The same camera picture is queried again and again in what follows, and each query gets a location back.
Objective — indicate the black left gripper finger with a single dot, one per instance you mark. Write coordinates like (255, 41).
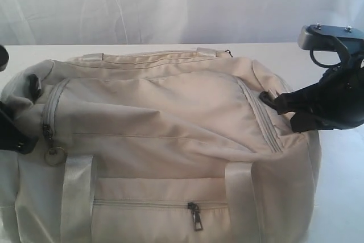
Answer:
(12, 139)

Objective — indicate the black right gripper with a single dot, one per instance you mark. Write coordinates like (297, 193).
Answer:
(335, 102)

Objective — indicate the gold key ring zipper pull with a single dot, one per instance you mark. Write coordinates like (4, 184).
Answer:
(55, 156)

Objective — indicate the beige duffel bag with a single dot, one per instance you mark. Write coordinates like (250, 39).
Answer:
(161, 147)

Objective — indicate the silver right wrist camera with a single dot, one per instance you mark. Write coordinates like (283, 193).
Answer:
(322, 37)

